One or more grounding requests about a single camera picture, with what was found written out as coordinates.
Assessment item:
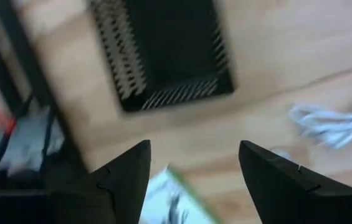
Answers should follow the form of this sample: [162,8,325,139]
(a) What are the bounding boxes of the black aluminium table frame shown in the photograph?
[0,0,89,187]

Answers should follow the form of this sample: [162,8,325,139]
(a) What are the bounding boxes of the black slotted plastic basket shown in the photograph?
[88,0,236,113]

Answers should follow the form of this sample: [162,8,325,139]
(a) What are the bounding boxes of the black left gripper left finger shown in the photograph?
[78,139,152,224]

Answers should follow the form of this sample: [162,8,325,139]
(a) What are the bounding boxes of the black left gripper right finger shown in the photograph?
[238,139,352,224]

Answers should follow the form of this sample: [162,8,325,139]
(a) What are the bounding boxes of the white cable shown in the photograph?
[288,103,352,151]

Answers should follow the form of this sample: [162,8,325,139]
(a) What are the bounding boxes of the white printed leaflet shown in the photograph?
[138,164,223,224]

